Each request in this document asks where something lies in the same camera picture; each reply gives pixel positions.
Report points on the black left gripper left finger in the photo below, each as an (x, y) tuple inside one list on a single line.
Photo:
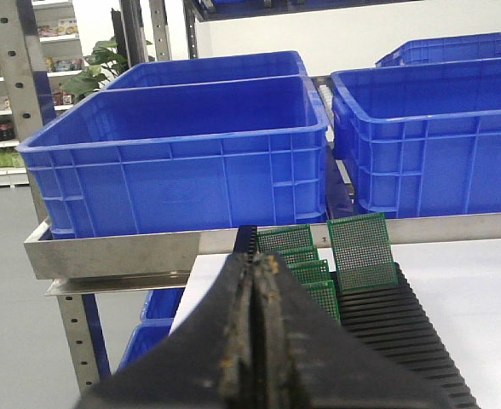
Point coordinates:
[(190, 368)]

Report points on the left blue plastic crate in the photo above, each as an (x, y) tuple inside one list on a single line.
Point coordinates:
[(184, 157)]

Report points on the steel shelf rail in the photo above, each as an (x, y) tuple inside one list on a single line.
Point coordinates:
[(154, 253)]

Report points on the black slotted board rack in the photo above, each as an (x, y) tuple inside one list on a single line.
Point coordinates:
[(388, 319)]

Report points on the centre blue plastic crate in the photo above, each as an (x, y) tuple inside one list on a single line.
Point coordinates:
[(421, 140)]

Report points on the blue crate on lower shelf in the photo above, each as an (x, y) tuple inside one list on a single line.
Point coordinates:
[(157, 315)]

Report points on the blue plastic crate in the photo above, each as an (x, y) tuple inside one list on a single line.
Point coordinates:
[(184, 157), (421, 140)]

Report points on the store shelf with goods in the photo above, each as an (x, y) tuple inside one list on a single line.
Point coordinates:
[(57, 30)]

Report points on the far left blue crate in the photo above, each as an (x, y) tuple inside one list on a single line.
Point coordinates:
[(210, 70)]

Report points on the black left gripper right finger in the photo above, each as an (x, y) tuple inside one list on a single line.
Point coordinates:
[(305, 359)]

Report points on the green perforated circuit board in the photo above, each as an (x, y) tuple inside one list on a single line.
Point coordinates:
[(361, 250), (311, 271), (300, 254), (285, 238)]

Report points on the perforated steel rack post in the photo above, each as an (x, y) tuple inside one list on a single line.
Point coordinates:
[(24, 72)]

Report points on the green potted plant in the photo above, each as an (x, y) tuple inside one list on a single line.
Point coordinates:
[(105, 63)]

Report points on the far right blue crate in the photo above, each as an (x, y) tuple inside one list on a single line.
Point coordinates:
[(444, 49)]

